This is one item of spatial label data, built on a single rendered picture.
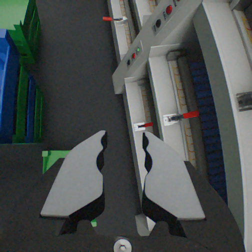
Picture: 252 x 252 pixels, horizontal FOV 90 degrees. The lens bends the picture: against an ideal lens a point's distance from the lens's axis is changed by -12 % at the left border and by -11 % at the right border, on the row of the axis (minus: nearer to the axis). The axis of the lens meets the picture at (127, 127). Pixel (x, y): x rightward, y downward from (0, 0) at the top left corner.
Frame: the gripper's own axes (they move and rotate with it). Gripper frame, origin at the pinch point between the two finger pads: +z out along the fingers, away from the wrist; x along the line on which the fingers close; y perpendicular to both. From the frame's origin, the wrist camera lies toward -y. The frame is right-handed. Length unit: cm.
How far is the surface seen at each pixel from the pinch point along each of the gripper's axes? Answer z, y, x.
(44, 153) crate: 27.7, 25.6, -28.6
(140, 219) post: 24, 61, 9
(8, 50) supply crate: 15.4, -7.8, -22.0
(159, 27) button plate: 27.7, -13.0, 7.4
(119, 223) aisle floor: 24, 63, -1
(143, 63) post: 34.4, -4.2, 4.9
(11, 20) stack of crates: 42, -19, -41
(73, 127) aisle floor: 43, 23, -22
